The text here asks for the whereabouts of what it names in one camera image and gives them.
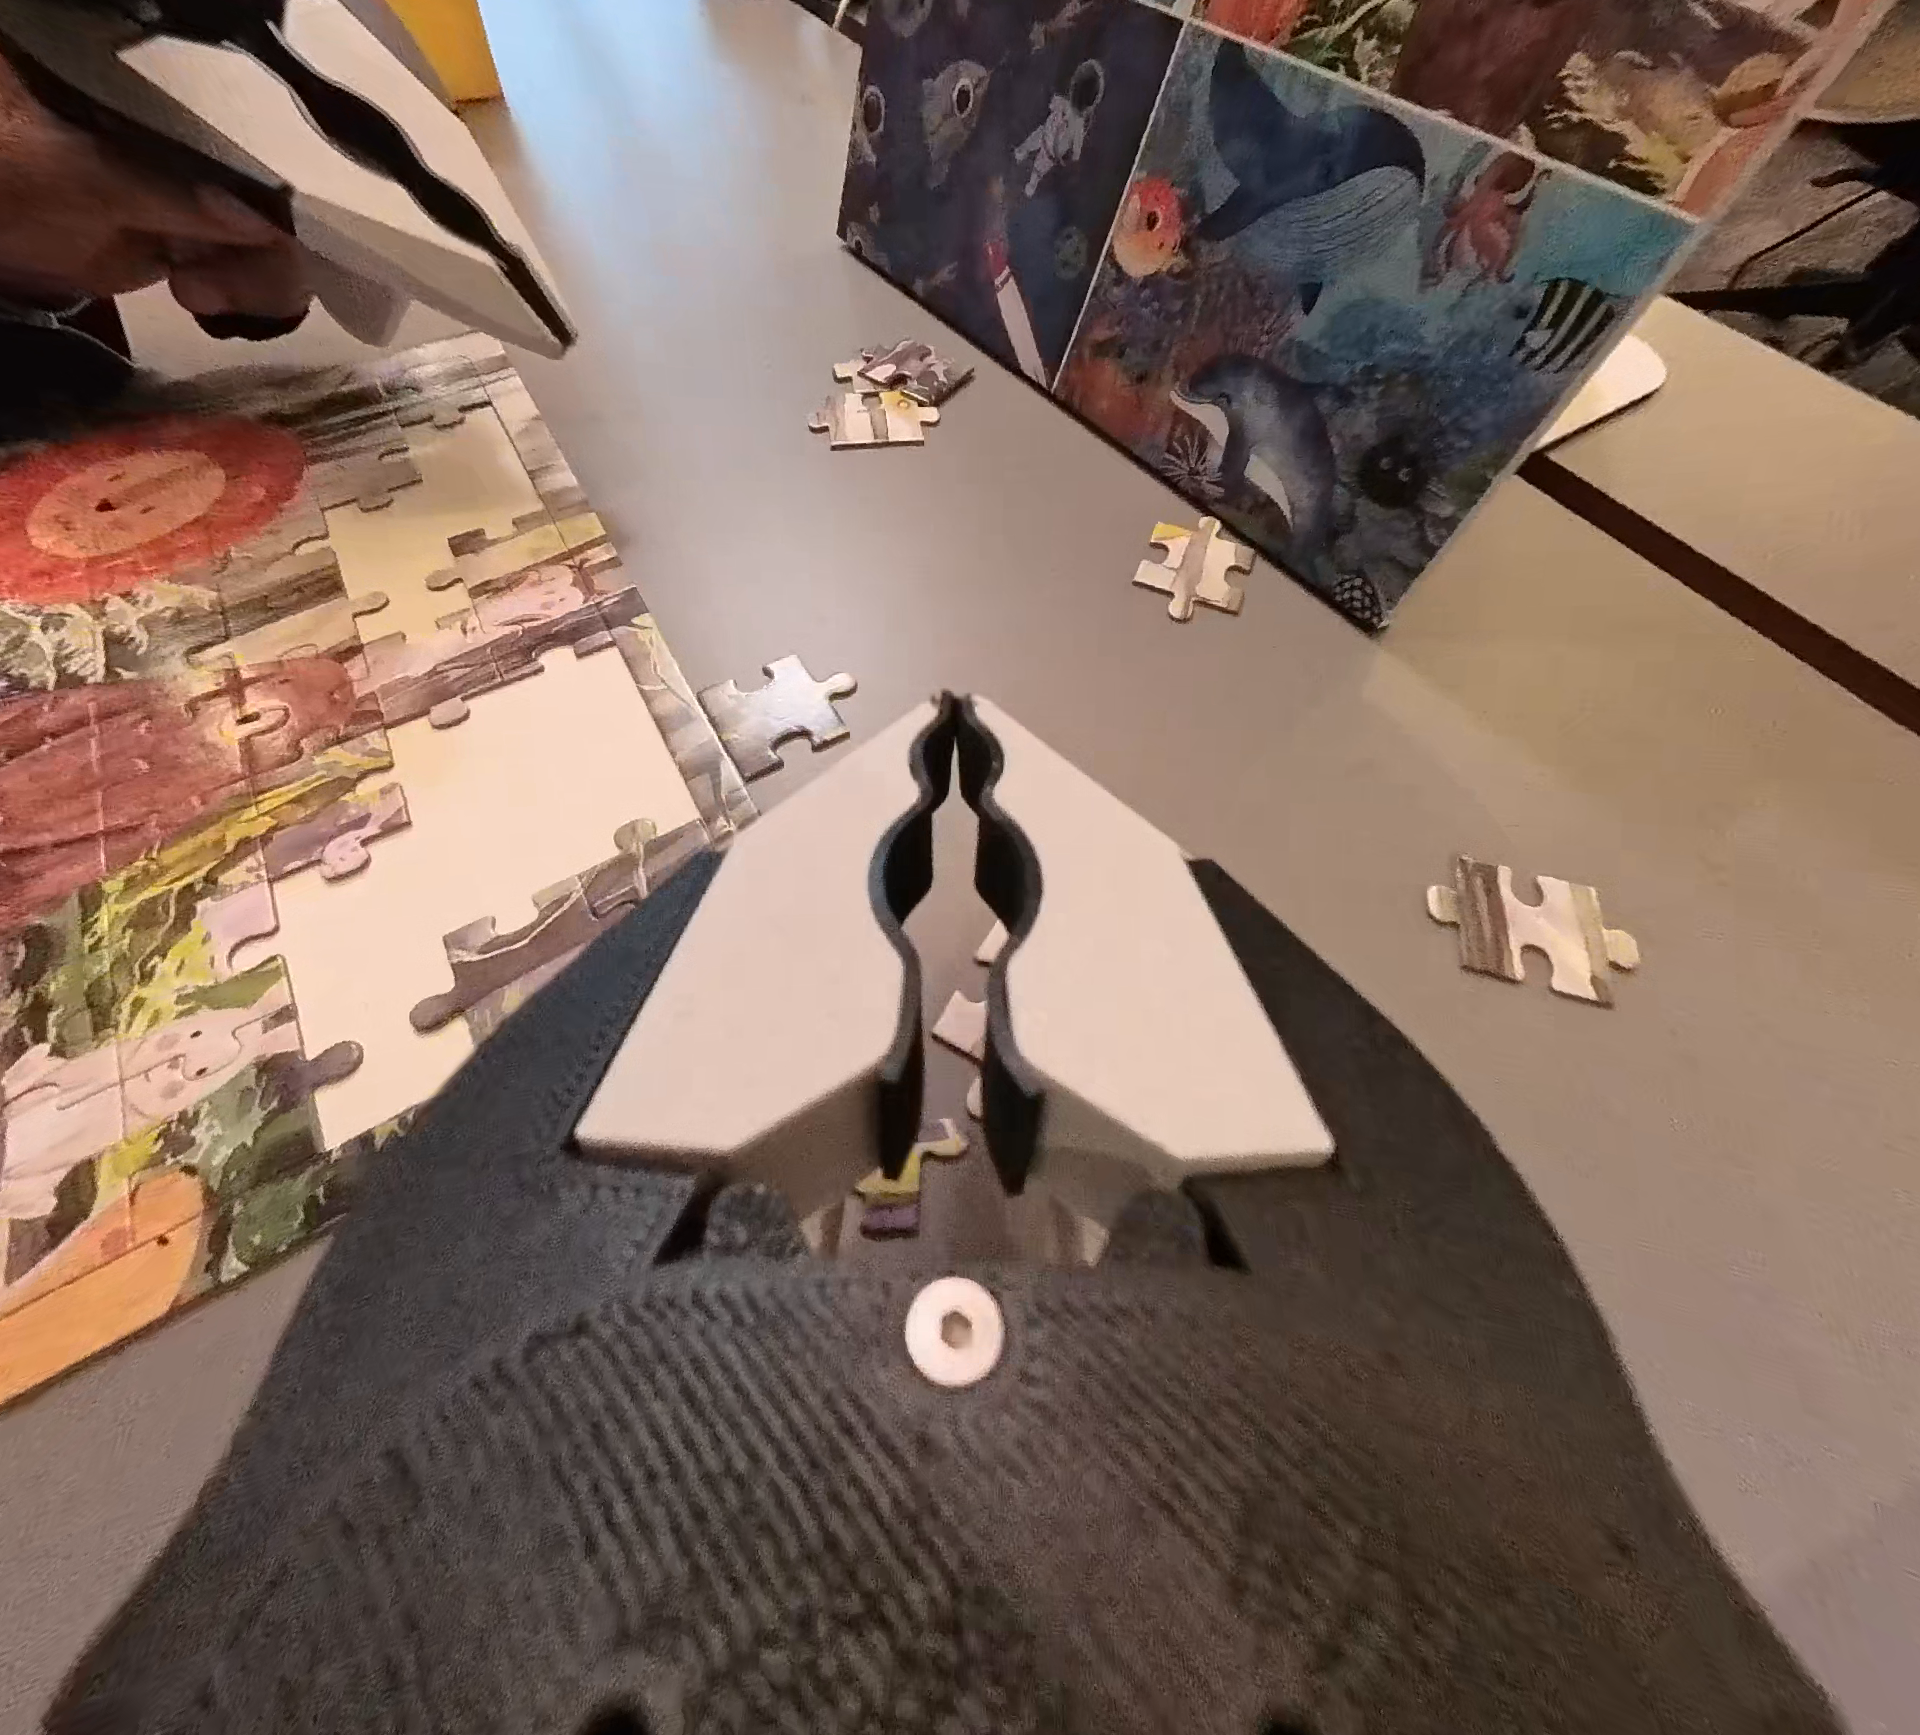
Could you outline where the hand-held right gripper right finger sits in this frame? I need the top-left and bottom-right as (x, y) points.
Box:
(956, 692), (1338, 1204)

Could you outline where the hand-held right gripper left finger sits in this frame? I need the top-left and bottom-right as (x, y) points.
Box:
(574, 692), (967, 1200)

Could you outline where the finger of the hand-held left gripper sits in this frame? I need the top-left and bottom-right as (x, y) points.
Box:
(0, 0), (577, 363)
(277, 0), (583, 359)

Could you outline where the purple yellow jigsaw piece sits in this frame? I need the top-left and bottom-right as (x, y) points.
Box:
(855, 1118), (970, 1234)

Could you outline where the partly assembled jigsaw puzzle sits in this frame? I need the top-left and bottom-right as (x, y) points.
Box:
(0, 333), (761, 1408)

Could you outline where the person's left hand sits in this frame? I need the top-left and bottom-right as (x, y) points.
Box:
(0, 69), (299, 309)

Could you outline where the green grey jigsaw piece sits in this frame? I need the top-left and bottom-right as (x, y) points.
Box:
(696, 656), (861, 780)

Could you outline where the grey white jigsaw piece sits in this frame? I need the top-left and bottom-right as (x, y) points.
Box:
(1425, 854), (1642, 1010)

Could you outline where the white yellow jigsaw piece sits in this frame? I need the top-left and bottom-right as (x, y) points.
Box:
(1133, 516), (1260, 622)

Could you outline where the white flat stand base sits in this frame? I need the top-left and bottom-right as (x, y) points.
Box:
(1515, 327), (1670, 460)

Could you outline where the illustrated puzzle box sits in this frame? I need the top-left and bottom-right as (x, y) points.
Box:
(836, 0), (1920, 634)

